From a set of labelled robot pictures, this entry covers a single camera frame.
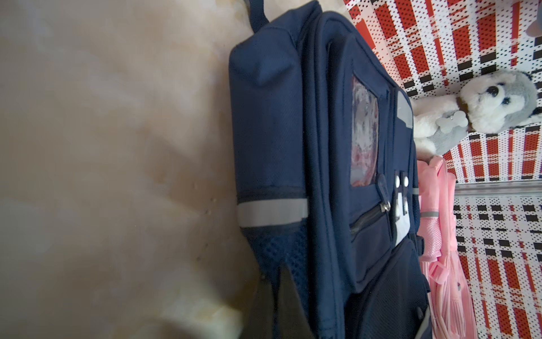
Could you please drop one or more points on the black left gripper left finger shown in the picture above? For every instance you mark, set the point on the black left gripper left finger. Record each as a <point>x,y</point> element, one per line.
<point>260,323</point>

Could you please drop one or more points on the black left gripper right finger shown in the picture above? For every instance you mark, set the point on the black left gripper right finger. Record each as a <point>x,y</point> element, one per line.
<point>292,320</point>

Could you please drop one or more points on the navy blue backpack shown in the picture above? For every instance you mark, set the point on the navy blue backpack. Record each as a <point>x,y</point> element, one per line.
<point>326,174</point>

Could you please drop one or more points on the pink school backpack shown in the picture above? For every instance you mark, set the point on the pink school backpack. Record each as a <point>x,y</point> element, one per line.
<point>451,308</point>

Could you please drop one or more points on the grey white husky plush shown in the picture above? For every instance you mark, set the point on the grey white husky plush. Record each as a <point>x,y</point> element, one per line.
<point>489,104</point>

